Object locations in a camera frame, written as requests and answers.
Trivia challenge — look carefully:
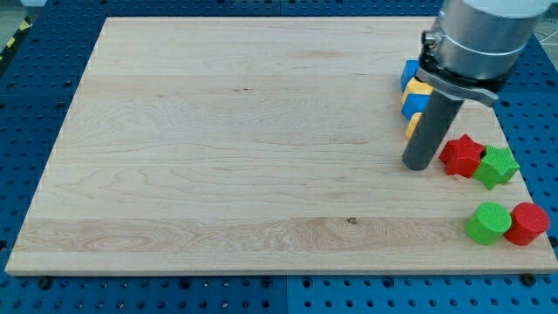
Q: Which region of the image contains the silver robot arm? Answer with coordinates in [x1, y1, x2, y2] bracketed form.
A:
[416, 0, 552, 106]

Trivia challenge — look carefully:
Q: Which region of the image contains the wooden board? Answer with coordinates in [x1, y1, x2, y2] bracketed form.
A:
[6, 17, 557, 276]

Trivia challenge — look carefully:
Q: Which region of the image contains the lower yellow block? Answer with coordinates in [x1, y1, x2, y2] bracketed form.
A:
[405, 112, 422, 140]

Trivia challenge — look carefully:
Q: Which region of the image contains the yellow block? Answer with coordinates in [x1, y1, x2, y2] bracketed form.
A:
[405, 112, 422, 140]
[400, 78, 433, 105]

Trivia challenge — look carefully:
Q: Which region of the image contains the lower blue block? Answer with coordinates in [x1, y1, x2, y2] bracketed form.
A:
[401, 94, 430, 120]

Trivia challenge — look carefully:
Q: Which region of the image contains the blue block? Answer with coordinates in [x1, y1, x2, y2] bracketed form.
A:
[400, 59, 419, 92]
[401, 94, 430, 120]

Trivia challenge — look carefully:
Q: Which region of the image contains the upper yellow block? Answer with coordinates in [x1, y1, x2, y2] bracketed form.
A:
[400, 78, 433, 105]

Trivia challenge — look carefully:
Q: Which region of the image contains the upper blue block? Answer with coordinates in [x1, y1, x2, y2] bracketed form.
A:
[400, 59, 419, 92]

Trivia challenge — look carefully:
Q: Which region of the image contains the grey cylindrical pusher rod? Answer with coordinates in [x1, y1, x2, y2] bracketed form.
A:
[402, 90, 464, 171]

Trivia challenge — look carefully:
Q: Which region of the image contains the red star block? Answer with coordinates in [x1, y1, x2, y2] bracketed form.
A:
[439, 133, 486, 178]

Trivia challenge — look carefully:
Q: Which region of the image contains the green star block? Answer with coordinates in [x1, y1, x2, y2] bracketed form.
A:
[473, 145, 521, 190]

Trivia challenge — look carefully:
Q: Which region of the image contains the green cylinder block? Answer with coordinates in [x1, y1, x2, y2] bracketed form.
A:
[466, 201, 512, 245]

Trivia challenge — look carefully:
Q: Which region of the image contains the red cylinder block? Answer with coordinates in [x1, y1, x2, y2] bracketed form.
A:
[504, 202, 550, 246]

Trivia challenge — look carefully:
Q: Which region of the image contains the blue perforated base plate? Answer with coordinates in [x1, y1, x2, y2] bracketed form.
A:
[1, 0, 557, 313]

